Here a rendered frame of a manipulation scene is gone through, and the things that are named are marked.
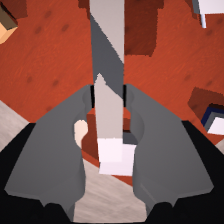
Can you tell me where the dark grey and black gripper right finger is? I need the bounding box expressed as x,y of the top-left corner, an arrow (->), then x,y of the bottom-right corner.
123,83 -> 224,224

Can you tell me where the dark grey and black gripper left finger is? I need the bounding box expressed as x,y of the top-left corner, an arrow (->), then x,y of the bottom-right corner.
0,84 -> 95,224

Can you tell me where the small brown block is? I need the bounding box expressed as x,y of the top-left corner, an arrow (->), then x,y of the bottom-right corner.
0,6 -> 18,44

